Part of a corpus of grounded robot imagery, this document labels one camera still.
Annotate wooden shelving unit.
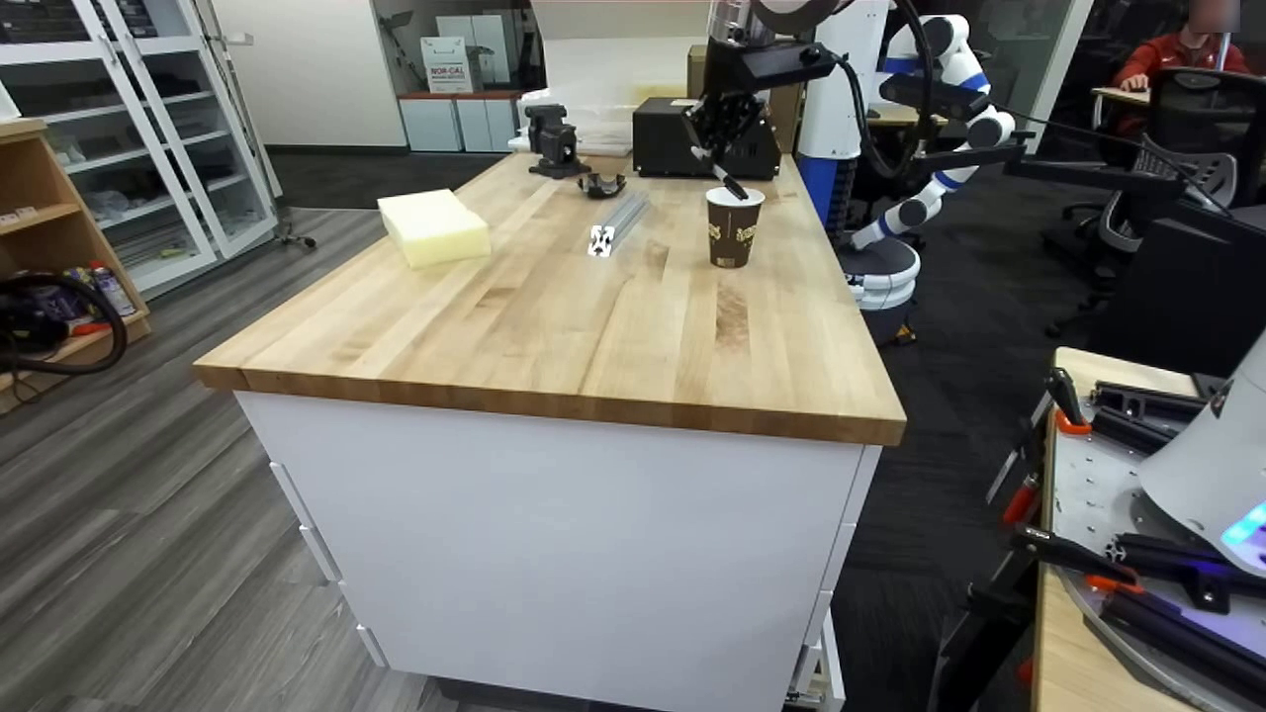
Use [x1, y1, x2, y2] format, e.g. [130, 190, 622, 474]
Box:
[0, 115, 156, 398]

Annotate black vise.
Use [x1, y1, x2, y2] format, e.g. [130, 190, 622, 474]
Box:
[524, 98, 594, 182]

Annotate aluminium extrusion rail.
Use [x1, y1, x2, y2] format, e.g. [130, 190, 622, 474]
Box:
[587, 188, 656, 263]

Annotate white table cabinet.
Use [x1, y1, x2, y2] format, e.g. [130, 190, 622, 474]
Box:
[235, 388, 885, 712]

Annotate white glass door cabinet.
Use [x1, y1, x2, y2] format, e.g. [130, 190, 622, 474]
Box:
[0, 0, 283, 301]

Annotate grey panel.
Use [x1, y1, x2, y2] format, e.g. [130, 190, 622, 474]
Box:
[1136, 330, 1266, 546]

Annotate black hose bundle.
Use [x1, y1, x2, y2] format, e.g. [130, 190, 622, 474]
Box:
[0, 271, 135, 379]

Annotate wooden workbench with clamps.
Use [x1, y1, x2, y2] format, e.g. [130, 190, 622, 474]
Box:
[921, 344, 1266, 712]

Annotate yellow foam block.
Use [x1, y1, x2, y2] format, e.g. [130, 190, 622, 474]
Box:
[376, 188, 495, 271]

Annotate white board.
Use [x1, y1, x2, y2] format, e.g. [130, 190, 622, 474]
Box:
[528, 0, 726, 156]

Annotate white blue robot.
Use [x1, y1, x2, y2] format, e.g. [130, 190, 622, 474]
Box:
[845, 4, 1030, 315]

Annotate black grey marker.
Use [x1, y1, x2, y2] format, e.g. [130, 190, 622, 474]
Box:
[703, 156, 754, 207]

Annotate black office chair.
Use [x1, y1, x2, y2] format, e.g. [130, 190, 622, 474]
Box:
[1073, 65, 1266, 379]

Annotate brown paper cup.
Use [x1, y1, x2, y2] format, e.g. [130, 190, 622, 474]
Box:
[699, 182, 769, 272]

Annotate black box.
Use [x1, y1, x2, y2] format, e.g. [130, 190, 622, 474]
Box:
[631, 94, 785, 188]

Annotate person in red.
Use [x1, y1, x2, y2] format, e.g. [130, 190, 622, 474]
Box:
[1116, 0, 1251, 98]

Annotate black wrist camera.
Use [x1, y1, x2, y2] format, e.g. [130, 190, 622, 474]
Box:
[703, 36, 839, 94]

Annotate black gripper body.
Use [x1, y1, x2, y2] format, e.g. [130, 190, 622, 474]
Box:
[694, 81, 785, 140]

